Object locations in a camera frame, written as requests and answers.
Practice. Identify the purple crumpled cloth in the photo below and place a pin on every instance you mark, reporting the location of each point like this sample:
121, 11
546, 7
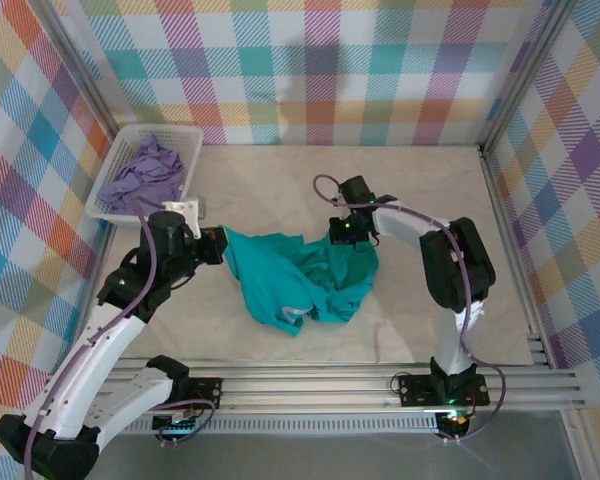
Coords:
140, 185

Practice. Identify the white plastic basket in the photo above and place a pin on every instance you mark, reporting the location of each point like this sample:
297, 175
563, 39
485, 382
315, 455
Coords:
130, 137

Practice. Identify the aluminium side rail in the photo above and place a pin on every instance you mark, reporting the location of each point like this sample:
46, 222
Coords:
513, 250

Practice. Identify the aluminium corner post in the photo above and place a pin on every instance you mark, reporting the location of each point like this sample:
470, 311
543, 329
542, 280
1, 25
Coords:
86, 80
525, 75

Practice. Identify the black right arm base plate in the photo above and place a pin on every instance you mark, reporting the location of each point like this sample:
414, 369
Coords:
415, 390

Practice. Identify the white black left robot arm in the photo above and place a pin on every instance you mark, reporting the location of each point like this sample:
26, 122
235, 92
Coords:
90, 365

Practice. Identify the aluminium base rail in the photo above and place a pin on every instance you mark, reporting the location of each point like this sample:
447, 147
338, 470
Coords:
305, 387

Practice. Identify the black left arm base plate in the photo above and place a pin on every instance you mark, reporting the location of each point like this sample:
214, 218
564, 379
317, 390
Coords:
207, 390

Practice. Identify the teal t-shirt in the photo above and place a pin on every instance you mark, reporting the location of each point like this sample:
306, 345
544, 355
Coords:
270, 280

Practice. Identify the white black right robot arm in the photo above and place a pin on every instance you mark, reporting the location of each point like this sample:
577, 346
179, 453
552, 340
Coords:
405, 222

